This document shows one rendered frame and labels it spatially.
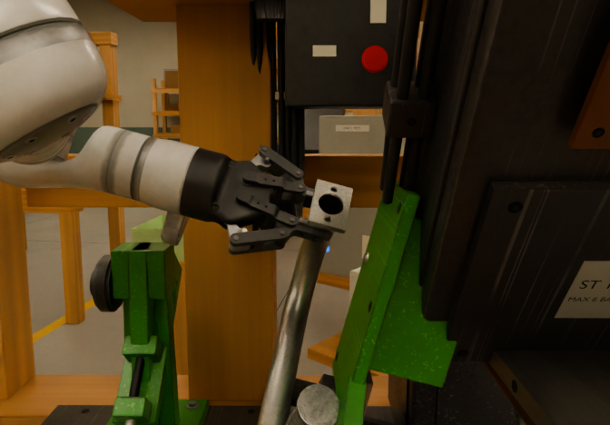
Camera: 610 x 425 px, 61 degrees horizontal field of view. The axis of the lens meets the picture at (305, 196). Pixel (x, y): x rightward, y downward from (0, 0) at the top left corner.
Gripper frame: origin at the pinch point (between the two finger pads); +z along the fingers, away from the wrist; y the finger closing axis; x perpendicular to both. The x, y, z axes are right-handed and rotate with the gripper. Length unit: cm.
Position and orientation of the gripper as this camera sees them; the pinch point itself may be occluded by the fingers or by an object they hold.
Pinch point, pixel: (318, 215)
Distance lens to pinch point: 56.3
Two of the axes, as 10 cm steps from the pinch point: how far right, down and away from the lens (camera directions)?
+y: 1.9, -7.9, 5.8
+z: 9.6, 2.6, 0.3
